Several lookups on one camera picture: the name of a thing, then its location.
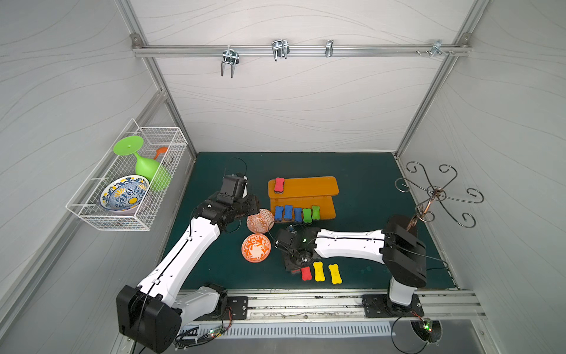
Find yellow eraser top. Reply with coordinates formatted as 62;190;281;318
328;264;343;285
312;261;326;283

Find orange wooden two-tier shelf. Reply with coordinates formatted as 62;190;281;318
268;176;339;220

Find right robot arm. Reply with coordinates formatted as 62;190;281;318
274;215;427;312

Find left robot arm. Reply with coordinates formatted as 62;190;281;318
116;193;259;353

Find green eraser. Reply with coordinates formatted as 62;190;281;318
311;205;321;221
302;208;312;224

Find blue eraser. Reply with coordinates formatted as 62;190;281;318
293;207;303;224
283;205;293;221
274;206;284;222

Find orange geometric pattern bowl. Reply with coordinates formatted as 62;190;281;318
246;208;275;234

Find orange floral pattern bowl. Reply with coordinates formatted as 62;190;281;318
241;234;271;263

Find pink eraser leftmost top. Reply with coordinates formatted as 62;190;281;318
274;177;285;194

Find green plastic wine glass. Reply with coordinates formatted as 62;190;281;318
113;136;172;191

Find orange utensil in basket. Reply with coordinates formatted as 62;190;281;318
153;147;168;160

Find blue yellow ceramic bowl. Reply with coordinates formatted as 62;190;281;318
99;175;150;212

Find white vent strip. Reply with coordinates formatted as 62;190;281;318
176;322;394;341

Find metal scroll hook stand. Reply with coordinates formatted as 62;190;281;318
394;161;485;231

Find double prong metal hook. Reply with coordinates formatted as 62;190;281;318
221;49;240;78

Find looped metal hook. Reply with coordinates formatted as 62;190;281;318
271;39;290;62

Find small metal hook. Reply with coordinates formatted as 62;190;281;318
325;40;334;58

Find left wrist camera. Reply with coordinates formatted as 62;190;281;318
220;175;248;198

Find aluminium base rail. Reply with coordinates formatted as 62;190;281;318
176;289;487;327

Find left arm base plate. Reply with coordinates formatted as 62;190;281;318
196;295;249;322

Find white wire basket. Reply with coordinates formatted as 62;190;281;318
66;120;187;231

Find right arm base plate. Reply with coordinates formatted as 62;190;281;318
362;294;425;319

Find left base cable bundle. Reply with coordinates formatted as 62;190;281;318
170;304;233;350

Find right base cable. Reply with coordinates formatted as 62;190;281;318
390;309;443;354

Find aluminium crossbar rail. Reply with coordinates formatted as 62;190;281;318
133;44;473;59

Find right metal bracket hook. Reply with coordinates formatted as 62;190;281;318
416;40;455;58

